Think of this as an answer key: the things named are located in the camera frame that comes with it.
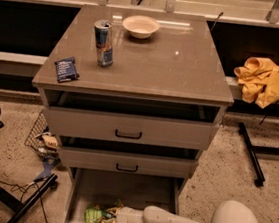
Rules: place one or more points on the bottom drawer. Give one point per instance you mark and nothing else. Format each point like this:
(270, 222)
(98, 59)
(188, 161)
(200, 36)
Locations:
(105, 188)

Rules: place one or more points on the black stand leg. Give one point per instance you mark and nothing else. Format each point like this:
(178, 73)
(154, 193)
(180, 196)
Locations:
(253, 151)
(18, 207)

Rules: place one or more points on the middle drawer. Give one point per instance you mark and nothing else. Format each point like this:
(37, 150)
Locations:
(128, 157)

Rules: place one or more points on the white paper bowl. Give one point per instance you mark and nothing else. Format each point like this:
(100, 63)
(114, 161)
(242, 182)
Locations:
(140, 27)

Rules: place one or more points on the wire mesh basket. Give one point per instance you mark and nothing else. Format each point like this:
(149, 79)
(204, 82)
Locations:
(35, 139)

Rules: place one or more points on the dark blue snack packet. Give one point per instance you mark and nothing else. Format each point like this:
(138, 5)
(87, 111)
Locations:
(66, 70)

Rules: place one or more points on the top drawer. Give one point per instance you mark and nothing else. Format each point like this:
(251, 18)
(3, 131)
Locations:
(130, 128)

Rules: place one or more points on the black stand leg left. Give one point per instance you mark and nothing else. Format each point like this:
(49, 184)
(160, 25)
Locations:
(18, 207)

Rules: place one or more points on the blue energy drink can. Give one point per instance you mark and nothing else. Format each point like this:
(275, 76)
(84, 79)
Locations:
(103, 36)

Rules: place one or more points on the grey drawer cabinet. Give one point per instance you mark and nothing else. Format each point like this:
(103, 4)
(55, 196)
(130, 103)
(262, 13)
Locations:
(175, 73)

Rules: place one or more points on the drawer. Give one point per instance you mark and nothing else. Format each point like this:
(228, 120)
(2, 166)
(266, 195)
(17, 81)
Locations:
(105, 188)
(130, 128)
(128, 157)

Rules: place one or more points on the green rice chip bag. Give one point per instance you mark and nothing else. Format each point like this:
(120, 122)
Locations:
(95, 213)

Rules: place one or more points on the yellow cloth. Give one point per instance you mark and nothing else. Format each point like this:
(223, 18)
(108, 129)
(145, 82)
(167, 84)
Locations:
(259, 78)

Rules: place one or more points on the black stand leg right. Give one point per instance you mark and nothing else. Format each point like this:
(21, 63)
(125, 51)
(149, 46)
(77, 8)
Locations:
(253, 151)

